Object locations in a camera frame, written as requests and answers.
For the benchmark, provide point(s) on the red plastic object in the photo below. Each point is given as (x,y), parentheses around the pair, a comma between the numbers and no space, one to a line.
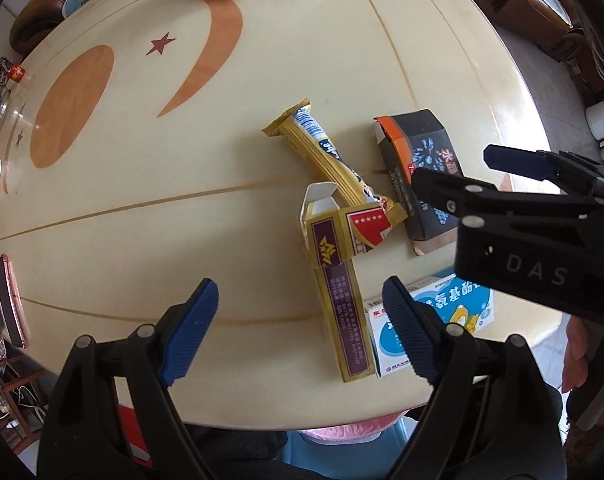
(134,435)

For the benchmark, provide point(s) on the gold cigarette box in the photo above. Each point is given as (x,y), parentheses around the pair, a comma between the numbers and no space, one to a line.
(339,300)

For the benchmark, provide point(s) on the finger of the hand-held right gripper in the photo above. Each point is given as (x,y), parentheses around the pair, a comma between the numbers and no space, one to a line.
(447,187)
(517,162)

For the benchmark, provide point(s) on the blue medicine box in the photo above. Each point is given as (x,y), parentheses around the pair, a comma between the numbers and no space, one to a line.
(447,310)

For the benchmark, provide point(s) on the small red cap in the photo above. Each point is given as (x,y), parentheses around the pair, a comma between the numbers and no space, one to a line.
(17,73)

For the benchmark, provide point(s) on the beige coffee table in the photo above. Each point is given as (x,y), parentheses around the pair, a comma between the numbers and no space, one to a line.
(282,60)

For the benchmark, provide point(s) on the brown leather sofa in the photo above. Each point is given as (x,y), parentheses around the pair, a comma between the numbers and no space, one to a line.
(36,15)

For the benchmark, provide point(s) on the white round appliance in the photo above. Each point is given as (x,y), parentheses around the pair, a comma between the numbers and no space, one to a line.
(602,117)

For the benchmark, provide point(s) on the dark patterned box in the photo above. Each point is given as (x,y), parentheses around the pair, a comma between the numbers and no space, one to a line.
(422,150)

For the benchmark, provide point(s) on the pink smartphone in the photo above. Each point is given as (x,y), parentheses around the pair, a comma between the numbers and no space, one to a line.
(11,305)

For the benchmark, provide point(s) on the waste bin with pink bag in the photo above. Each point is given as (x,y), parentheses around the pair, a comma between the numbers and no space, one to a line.
(352,427)

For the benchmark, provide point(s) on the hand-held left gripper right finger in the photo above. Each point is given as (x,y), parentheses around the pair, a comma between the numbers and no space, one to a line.
(412,332)

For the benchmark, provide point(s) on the yellow snack wrapper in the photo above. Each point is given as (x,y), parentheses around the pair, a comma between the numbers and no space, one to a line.
(327,155)

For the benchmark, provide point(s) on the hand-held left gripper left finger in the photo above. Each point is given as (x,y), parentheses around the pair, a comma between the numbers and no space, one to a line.
(189,332)

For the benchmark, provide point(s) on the person's right forearm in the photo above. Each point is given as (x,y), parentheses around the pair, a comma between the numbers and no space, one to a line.
(577,355)

